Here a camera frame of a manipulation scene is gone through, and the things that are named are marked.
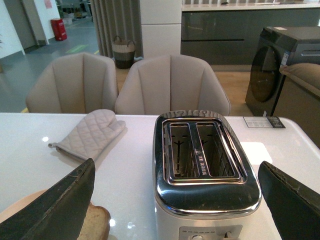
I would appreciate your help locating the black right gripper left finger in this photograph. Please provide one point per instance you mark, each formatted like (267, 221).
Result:
(58, 213)

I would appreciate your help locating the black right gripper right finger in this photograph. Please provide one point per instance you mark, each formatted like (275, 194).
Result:
(294, 207)

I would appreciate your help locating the round beige plate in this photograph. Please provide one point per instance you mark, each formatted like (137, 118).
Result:
(19, 205)

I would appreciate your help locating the slice of brown bread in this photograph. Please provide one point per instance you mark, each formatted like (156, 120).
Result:
(96, 224)

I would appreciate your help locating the white chrome toaster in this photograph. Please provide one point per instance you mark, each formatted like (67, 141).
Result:
(204, 185)

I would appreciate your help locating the grey quilted oven mitt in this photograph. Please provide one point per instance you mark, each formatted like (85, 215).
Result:
(91, 135)

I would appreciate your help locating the black white info card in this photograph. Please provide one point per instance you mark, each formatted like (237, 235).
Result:
(263, 122)

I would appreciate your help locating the beige cushioned seat right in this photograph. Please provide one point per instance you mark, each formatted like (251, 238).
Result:
(299, 99)

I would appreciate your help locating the beige chair left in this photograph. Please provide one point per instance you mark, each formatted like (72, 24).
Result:
(75, 84)

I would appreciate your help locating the beige chair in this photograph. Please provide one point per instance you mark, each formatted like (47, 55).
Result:
(167, 83)
(75, 84)

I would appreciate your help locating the beige chair right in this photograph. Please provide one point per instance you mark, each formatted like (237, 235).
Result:
(167, 83)

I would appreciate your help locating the dark grey washing machine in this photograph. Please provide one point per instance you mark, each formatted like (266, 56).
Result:
(277, 47)

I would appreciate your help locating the woven laundry basket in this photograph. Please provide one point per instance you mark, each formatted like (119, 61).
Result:
(123, 52)

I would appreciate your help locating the red bin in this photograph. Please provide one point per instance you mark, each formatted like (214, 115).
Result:
(58, 28)

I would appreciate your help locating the grey kitchen cabinet counter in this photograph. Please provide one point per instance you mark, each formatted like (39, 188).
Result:
(229, 35)

